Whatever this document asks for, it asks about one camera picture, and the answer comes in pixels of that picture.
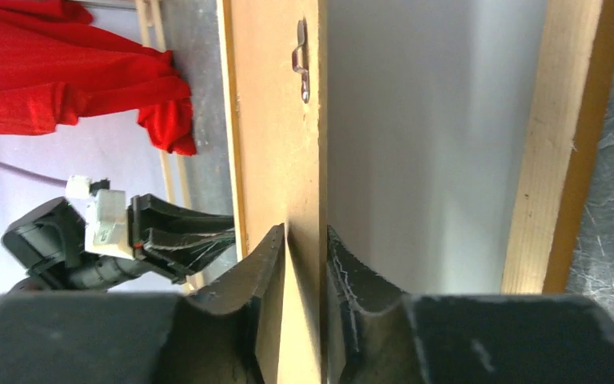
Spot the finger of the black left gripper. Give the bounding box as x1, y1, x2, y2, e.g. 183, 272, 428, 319
137, 194, 235, 234
142, 229, 236, 276

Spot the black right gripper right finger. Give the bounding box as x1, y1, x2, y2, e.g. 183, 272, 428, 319
327, 229, 614, 383

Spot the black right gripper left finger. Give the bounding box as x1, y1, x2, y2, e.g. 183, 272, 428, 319
0, 225, 285, 383

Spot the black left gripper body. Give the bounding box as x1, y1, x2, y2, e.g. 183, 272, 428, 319
127, 194, 190, 284

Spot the plant photo print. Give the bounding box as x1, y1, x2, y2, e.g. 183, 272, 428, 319
328, 1, 547, 294

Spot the wooden picture frame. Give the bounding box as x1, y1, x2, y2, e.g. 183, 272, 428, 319
219, 1, 614, 293

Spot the brown backing board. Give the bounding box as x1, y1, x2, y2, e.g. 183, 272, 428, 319
230, 1, 328, 383

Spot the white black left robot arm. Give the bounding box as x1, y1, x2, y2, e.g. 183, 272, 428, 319
2, 194, 236, 291

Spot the red cloth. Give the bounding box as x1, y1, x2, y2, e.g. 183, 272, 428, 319
0, 0, 197, 158

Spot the wooden rack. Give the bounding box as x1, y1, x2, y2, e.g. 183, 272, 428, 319
74, 0, 205, 295

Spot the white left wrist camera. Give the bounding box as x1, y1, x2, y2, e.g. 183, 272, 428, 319
65, 175, 134, 260

